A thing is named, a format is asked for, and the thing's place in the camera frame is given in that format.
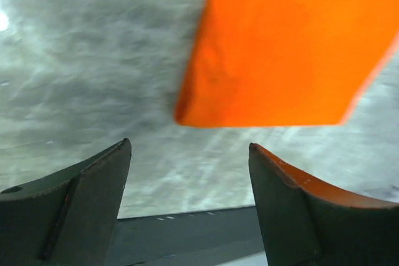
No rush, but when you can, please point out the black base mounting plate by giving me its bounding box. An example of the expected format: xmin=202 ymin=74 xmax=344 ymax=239
xmin=106 ymin=206 xmax=264 ymax=265

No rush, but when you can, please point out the orange t-shirt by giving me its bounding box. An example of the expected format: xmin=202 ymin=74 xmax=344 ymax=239
xmin=174 ymin=0 xmax=398 ymax=128

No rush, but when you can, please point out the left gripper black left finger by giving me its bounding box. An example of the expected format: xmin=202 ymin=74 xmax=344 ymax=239
xmin=1 ymin=138 xmax=132 ymax=265

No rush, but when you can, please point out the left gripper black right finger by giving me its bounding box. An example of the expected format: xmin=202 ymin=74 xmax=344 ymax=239
xmin=248 ymin=143 xmax=398 ymax=265

